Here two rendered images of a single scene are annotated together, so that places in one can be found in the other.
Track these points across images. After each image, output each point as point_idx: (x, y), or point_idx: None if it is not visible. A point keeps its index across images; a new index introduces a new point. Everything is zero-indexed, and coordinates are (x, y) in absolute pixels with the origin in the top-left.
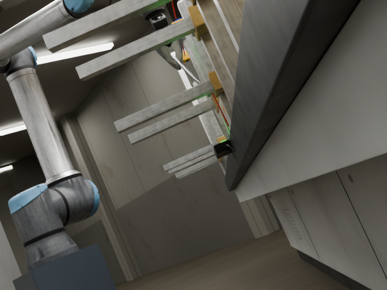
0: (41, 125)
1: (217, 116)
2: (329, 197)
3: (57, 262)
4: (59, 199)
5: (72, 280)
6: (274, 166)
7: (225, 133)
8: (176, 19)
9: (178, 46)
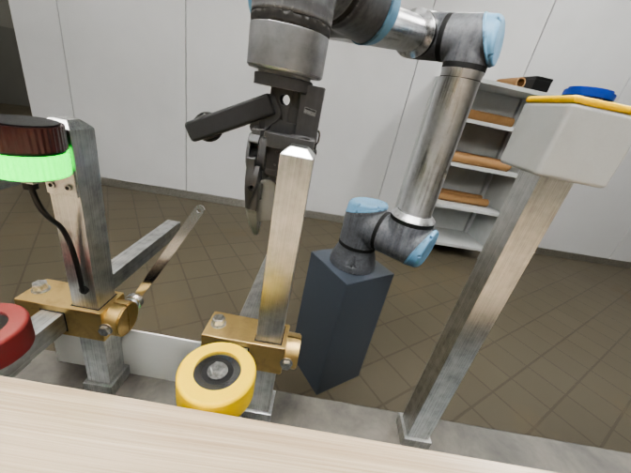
0: (419, 151)
1: (425, 367)
2: None
3: (322, 264)
4: (369, 229)
5: (322, 282)
6: None
7: (411, 397)
8: (569, 86)
9: None
